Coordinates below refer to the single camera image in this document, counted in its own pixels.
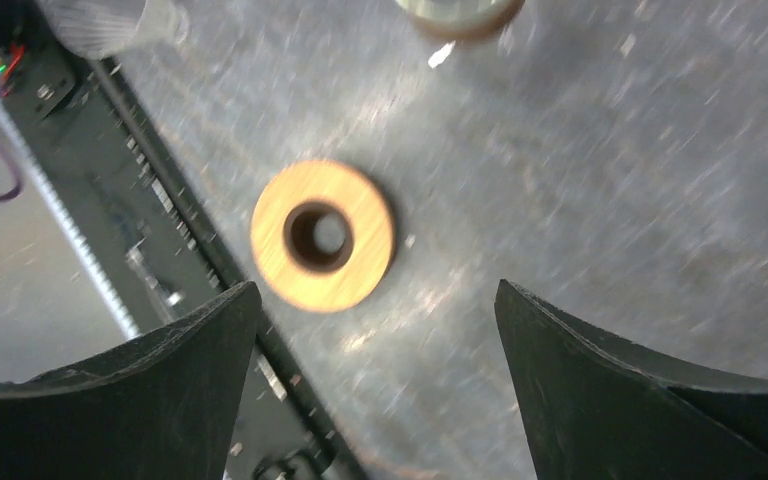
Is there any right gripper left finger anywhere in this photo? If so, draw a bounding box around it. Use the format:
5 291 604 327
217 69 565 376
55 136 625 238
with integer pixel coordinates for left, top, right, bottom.
0 282 262 479

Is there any white cable duct strip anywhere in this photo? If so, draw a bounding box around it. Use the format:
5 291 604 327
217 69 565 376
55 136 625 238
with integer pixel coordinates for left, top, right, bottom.
0 100 140 340

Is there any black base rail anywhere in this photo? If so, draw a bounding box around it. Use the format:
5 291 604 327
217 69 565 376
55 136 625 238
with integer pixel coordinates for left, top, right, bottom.
0 0 372 480

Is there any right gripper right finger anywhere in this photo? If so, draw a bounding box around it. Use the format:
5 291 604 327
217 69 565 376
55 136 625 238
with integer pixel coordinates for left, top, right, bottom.
494 280 768 479

